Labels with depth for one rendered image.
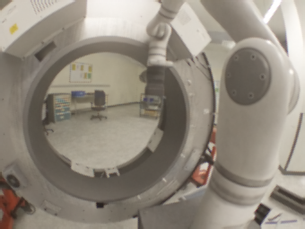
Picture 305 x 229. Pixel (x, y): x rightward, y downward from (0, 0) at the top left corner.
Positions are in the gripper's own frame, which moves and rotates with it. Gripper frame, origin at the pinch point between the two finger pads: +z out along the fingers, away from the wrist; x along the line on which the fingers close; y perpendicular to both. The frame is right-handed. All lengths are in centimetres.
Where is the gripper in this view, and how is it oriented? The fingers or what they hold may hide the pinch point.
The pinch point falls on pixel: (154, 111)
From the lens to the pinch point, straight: 55.1
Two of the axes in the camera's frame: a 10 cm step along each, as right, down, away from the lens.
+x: -9.6, -0.1, -2.9
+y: -2.8, -2.1, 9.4
